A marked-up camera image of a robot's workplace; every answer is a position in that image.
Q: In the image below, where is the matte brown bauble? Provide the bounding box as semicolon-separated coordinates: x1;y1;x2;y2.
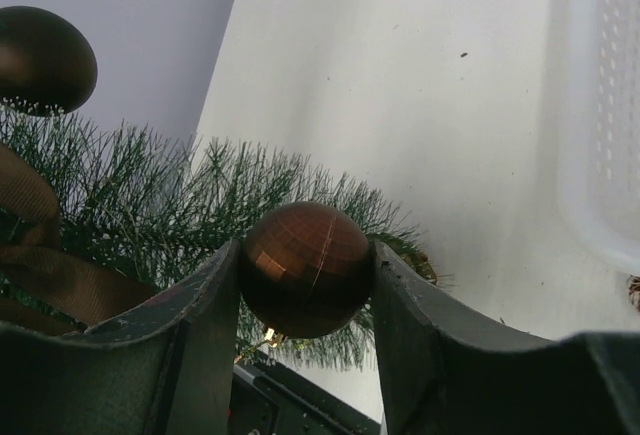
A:
1;6;98;117

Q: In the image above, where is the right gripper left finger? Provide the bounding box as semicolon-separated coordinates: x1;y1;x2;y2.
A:
1;241;239;434

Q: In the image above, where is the brown pine cone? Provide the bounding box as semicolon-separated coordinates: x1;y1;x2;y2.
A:
627;276;640;312

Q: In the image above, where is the faceted brown bauble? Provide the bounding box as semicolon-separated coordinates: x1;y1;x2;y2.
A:
238;201;375;339

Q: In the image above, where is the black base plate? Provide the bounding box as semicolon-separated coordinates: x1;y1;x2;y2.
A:
227;363;383;435

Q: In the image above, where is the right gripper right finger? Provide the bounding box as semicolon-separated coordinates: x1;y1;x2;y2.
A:
372;243;639;434

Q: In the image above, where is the small green christmas tree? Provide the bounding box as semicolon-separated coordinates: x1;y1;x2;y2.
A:
1;106;437;367

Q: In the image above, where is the brown and gold ornament garland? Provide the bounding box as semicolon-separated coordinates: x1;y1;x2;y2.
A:
1;144;156;327

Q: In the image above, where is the white plastic basket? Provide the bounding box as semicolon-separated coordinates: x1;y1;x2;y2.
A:
558;0;639;275

